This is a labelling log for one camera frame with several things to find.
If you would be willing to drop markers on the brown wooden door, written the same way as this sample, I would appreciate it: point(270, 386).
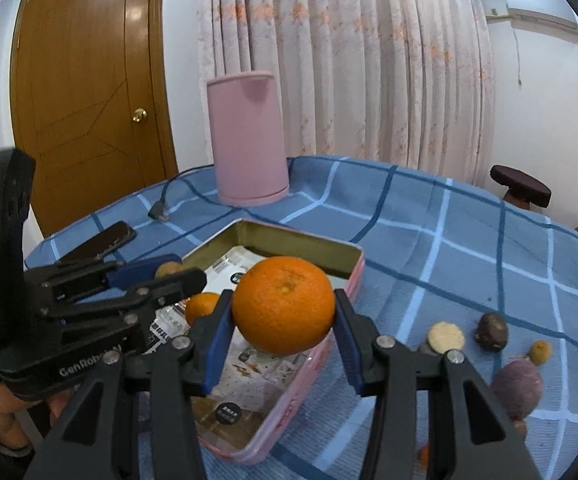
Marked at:
point(84, 85)

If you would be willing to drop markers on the small yellow fruit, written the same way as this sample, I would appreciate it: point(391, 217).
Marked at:
point(540, 353)

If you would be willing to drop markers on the dark brown passion fruit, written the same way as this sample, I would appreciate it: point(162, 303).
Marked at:
point(492, 331)

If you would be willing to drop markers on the pink tin box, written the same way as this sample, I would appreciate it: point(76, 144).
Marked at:
point(289, 410)

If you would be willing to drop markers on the black smartphone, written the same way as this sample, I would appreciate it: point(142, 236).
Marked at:
point(114, 236)

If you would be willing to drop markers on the brass door knob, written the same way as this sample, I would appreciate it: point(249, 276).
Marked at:
point(140, 115)

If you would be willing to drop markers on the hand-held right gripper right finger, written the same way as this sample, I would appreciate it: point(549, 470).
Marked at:
point(350, 347)

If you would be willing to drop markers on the small orange piece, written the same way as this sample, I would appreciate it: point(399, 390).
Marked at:
point(424, 456)

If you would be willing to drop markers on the purple passion fruit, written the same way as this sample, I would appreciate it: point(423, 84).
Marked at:
point(516, 390)

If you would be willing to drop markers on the blue plaid tablecloth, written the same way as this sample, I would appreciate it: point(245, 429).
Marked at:
point(469, 240)

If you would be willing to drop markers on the white air conditioner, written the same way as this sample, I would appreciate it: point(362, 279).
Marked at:
point(539, 10)

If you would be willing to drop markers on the pink cylinder container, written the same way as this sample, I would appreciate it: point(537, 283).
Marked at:
point(249, 145)

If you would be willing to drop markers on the large orange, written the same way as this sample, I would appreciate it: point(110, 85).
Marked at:
point(284, 305)

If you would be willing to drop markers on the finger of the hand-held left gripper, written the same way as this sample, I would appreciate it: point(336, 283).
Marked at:
point(136, 272)
point(169, 287)

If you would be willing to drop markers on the dark round stool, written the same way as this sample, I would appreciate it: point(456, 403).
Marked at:
point(521, 185)

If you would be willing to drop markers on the beige round fruit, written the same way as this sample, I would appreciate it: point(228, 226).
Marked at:
point(446, 337)

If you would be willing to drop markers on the pink floral curtain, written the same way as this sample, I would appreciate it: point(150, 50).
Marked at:
point(359, 60)

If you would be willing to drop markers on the printed paper packet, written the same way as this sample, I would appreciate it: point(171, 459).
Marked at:
point(229, 272)
point(169, 332)
point(249, 400)

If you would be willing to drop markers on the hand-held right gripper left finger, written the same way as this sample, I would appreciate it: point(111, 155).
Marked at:
point(213, 345)

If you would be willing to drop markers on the small brown round fruit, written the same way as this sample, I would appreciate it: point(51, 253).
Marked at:
point(169, 270)

